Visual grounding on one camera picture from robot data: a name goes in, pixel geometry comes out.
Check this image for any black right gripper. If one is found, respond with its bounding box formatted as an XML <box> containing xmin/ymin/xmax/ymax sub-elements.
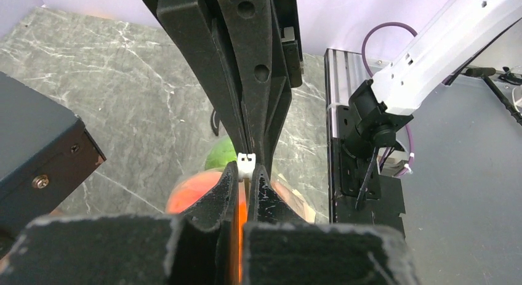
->
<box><xmin>142</xmin><ymin>0</ymin><xmax>303</xmax><ymax>169</ymax></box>

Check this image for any green fake vegetable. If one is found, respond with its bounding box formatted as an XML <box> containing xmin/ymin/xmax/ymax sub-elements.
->
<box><xmin>204</xmin><ymin>136</ymin><xmax>237</xmax><ymax>170</ymax></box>

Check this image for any orange fake fruit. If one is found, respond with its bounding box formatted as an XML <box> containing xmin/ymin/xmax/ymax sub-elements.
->
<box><xmin>164</xmin><ymin>166</ymin><xmax>246</xmax><ymax>284</ymax></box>

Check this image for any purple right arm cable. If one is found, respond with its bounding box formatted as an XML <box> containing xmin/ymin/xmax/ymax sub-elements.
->
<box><xmin>361</xmin><ymin>22</ymin><xmax>419</xmax><ymax>178</ymax></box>

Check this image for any dark rack network switch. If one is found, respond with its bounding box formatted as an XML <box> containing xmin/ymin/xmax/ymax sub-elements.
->
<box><xmin>1</xmin><ymin>73</ymin><xmax>106</xmax><ymax>257</ymax></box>

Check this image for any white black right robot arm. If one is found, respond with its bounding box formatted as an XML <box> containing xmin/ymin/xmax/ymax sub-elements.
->
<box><xmin>142</xmin><ymin>0</ymin><xmax>521</xmax><ymax>166</ymax></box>

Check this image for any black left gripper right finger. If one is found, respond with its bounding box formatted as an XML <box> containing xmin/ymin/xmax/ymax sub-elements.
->
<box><xmin>241</xmin><ymin>165</ymin><xmax>420</xmax><ymax>284</ymax></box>

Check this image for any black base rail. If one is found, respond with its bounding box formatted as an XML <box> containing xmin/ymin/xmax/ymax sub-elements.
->
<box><xmin>324</xmin><ymin>49</ymin><xmax>413</xmax><ymax>232</ymax></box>

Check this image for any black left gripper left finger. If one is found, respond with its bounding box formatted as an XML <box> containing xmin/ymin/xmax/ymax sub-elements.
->
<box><xmin>1</xmin><ymin>162</ymin><xmax>238</xmax><ymax>284</ymax></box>

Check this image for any clear zip top bag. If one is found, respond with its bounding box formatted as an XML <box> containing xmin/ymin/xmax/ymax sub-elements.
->
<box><xmin>165</xmin><ymin>136</ymin><xmax>317</xmax><ymax>285</ymax></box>

